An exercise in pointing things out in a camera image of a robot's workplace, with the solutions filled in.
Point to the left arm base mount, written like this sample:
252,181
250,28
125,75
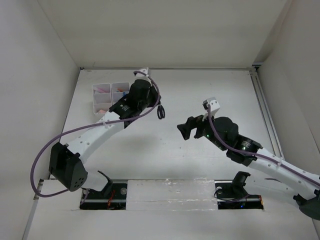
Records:
112,197

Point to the aluminium rail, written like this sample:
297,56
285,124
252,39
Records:
266,115

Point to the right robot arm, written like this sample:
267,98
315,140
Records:
284,181

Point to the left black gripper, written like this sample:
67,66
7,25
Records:
154,93

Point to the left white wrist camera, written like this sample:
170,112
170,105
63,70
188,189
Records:
142,73

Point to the black handled scissors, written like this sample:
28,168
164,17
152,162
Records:
161,114

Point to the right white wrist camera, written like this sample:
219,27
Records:
213,105

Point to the pink highlighter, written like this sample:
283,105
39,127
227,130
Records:
100,90

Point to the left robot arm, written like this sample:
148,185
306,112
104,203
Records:
67,161

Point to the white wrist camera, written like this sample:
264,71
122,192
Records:
213,105
142,73

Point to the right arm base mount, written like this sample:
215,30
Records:
231,194

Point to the white compartment organizer tray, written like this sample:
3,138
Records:
106,100

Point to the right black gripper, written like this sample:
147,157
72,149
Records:
192,123

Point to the pink stapler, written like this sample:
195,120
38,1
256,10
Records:
102,111

